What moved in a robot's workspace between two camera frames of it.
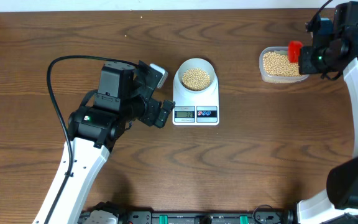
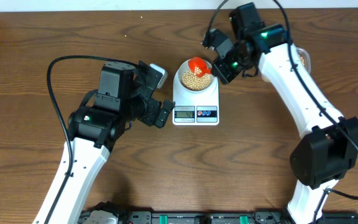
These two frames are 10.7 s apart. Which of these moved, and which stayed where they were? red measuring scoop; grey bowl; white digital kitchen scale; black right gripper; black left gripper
Moved: red measuring scoop; black right gripper
Stayed: black left gripper; white digital kitchen scale; grey bowl
